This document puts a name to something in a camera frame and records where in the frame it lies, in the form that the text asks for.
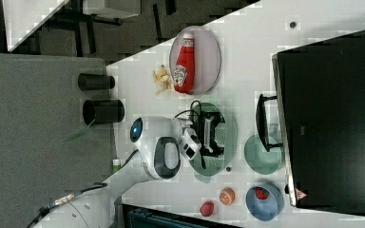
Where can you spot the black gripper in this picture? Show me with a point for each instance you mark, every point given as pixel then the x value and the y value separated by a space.
pixel 208 123

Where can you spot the green plastic strainer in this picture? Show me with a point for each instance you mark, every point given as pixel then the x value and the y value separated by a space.
pixel 225 139

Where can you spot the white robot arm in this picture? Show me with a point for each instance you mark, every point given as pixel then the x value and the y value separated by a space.
pixel 160 144

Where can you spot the red ketchup bottle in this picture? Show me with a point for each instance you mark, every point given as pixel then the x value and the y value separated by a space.
pixel 184 70

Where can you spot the peeled banana toy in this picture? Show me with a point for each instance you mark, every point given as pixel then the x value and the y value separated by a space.
pixel 161 79

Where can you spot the grey oval plate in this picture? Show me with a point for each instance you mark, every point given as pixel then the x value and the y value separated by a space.
pixel 207 58

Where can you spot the green bowl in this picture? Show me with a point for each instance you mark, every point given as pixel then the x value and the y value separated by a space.
pixel 259 159

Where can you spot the orange slice toy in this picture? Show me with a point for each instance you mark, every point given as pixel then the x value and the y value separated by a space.
pixel 227 196

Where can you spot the red strawberry toy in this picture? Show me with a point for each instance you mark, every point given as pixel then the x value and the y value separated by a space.
pixel 207 209

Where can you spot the red fruit in bowl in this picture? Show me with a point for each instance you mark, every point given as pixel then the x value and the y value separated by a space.
pixel 261 193

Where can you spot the blue bowl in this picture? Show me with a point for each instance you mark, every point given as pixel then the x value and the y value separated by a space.
pixel 267 209

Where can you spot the large black cylinder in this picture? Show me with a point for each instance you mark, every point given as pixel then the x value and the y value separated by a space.
pixel 103 112

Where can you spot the small black cylinder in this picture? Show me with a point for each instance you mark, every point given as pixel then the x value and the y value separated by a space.
pixel 87 82

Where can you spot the black toaster oven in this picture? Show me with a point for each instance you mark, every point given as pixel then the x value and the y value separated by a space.
pixel 320 92

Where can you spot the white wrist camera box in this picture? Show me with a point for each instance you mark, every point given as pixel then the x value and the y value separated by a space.
pixel 190 144

